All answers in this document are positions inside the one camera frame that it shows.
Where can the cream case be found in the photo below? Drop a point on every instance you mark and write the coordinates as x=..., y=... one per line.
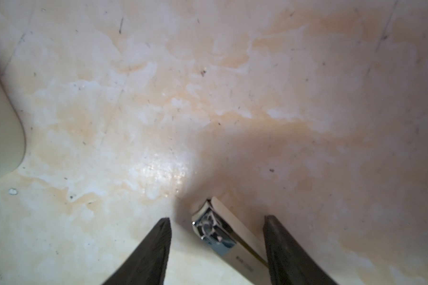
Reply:
x=12, y=137

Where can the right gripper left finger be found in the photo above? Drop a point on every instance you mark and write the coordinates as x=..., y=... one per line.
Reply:
x=148, y=262

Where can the large clipper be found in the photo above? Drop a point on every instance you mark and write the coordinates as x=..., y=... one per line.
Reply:
x=229, y=238

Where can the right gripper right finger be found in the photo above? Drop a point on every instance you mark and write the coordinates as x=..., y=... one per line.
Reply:
x=288, y=262

